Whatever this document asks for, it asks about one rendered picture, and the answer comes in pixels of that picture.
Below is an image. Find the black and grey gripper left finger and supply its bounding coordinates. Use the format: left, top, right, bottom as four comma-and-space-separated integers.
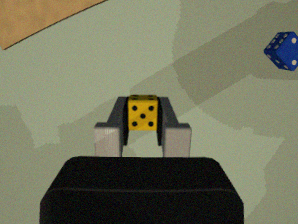
93, 96, 129, 157

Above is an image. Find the blue die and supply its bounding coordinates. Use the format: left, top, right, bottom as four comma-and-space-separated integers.
264, 32, 298, 71

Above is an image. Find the yellow die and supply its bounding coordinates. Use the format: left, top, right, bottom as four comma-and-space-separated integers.
128, 95, 158, 130

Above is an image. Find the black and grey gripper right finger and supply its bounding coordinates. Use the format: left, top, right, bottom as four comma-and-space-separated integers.
156, 97, 192, 157

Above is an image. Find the tan mat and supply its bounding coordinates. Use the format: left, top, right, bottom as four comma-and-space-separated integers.
0, 0, 108, 50

